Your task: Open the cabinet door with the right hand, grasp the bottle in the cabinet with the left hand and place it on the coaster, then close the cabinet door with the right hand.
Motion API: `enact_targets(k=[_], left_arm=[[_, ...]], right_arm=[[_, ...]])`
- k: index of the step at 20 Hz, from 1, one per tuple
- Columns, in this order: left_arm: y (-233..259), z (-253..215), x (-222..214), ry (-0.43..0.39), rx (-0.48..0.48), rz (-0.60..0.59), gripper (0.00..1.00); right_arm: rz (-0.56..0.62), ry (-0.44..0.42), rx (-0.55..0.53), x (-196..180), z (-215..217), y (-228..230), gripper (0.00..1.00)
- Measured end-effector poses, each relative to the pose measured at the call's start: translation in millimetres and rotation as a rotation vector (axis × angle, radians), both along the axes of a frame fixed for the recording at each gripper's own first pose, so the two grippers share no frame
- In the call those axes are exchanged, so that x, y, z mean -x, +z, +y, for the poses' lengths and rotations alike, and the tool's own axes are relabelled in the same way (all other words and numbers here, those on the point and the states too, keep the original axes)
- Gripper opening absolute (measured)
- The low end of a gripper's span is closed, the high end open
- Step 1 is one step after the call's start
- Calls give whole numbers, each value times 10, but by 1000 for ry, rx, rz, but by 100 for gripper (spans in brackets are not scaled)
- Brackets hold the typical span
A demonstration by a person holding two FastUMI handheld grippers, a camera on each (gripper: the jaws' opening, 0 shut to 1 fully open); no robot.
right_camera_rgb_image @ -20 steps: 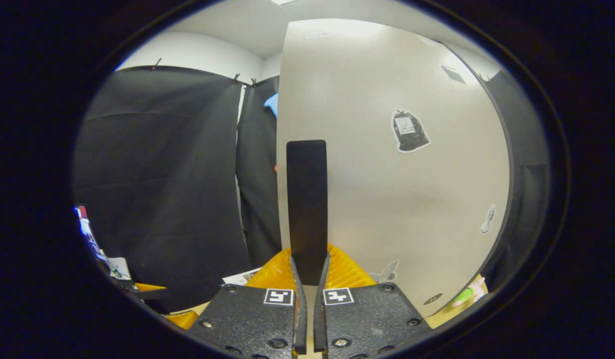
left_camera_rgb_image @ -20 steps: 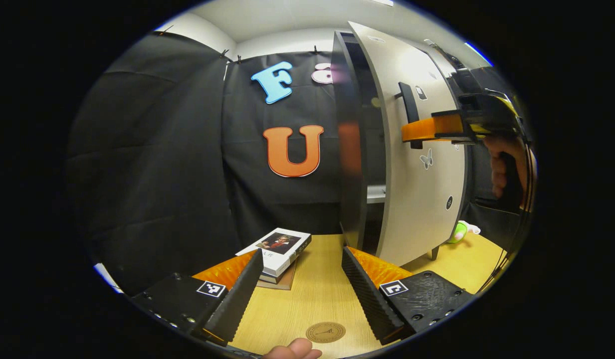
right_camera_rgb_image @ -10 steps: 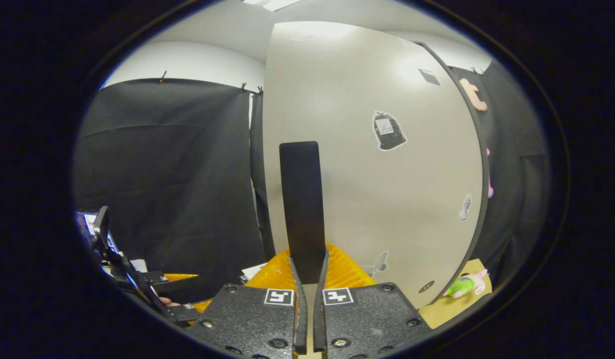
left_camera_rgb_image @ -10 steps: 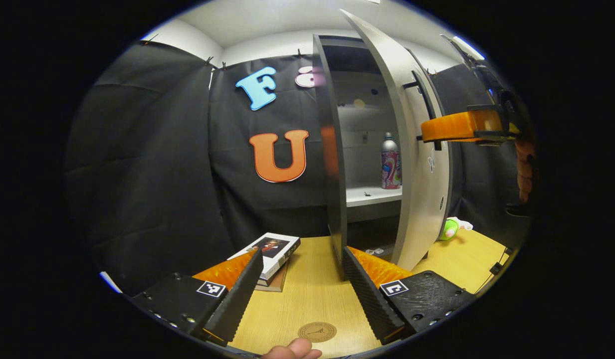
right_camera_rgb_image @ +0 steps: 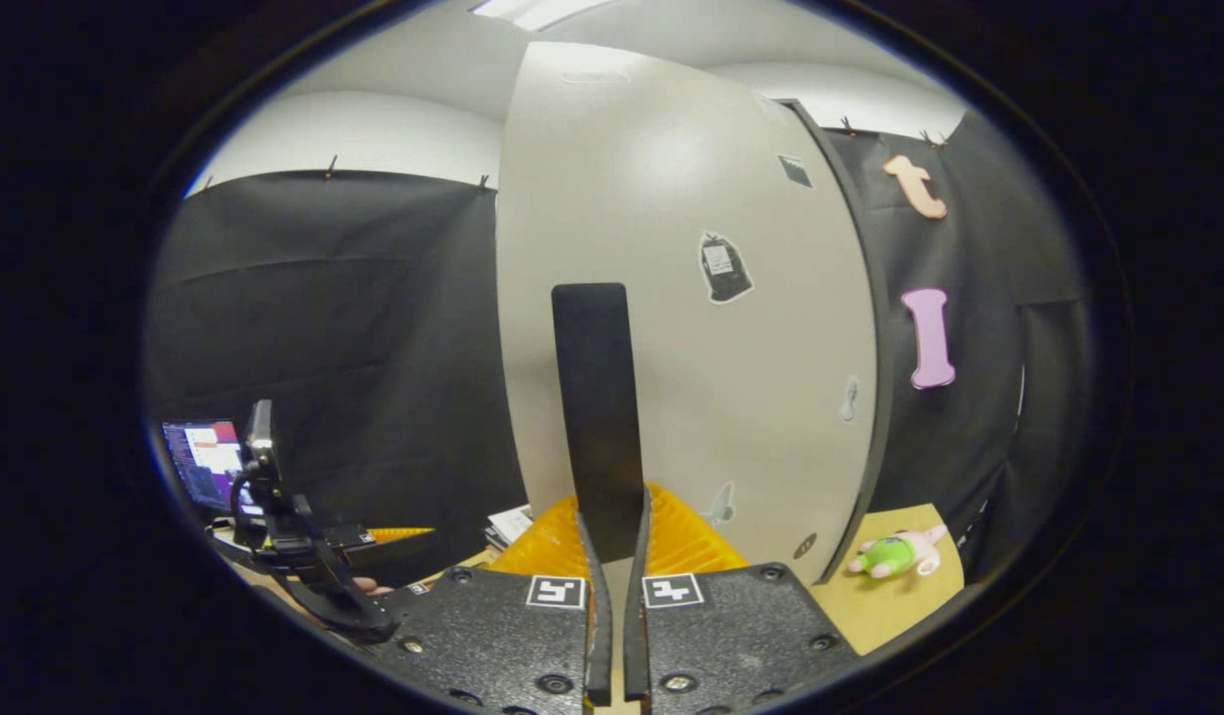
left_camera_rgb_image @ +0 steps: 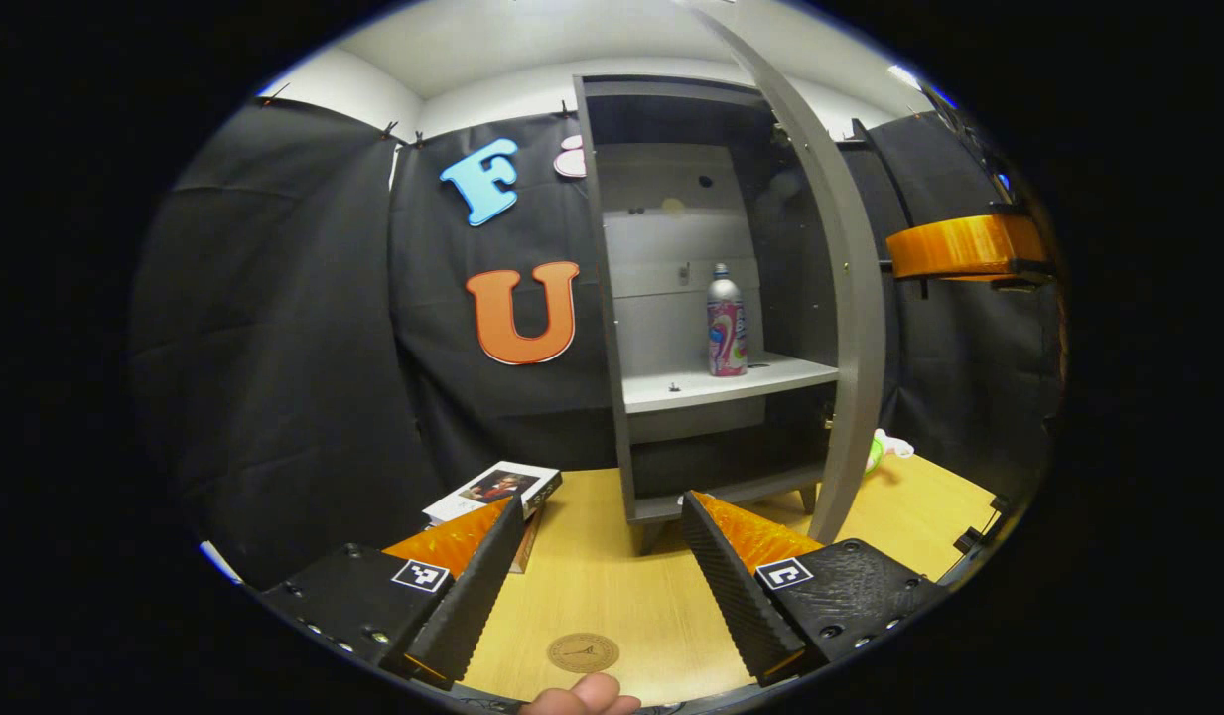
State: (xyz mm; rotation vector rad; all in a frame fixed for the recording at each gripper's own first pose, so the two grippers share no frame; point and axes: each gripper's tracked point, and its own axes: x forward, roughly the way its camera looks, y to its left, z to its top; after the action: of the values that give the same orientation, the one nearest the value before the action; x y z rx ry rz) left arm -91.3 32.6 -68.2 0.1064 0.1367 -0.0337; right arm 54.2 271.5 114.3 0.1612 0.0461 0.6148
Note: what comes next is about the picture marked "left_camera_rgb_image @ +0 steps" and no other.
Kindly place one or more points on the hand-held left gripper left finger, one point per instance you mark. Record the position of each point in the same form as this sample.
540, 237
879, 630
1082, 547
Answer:
473, 596

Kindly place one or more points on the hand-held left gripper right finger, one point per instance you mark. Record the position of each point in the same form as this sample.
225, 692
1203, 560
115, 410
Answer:
736, 596

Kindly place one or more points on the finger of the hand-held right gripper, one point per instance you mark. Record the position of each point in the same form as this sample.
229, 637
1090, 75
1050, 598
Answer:
959, 248

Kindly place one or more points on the round brown coaster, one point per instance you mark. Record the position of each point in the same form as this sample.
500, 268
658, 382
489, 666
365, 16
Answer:
583, 652

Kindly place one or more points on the grey cabinet door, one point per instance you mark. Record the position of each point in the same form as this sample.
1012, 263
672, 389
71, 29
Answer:
855, 318

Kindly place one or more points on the silver bottle with colourful label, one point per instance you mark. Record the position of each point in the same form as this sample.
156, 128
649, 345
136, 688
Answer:
727, 328

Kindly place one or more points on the dark grey cabinet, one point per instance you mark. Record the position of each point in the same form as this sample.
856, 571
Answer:
671, 298

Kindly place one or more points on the white photo box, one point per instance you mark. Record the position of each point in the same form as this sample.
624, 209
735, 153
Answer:
492, 489

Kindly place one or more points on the ceiling light panel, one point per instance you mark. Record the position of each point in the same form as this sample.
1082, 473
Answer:
904, 76

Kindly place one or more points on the green and pink plush toy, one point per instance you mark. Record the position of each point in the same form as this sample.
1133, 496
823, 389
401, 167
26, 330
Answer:
884, 449

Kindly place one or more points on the black table clamp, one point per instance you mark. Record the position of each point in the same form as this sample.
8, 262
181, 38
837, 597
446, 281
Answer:
981, 528

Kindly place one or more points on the black backdrop cloth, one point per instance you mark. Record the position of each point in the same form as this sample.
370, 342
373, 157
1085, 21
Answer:
274, 348

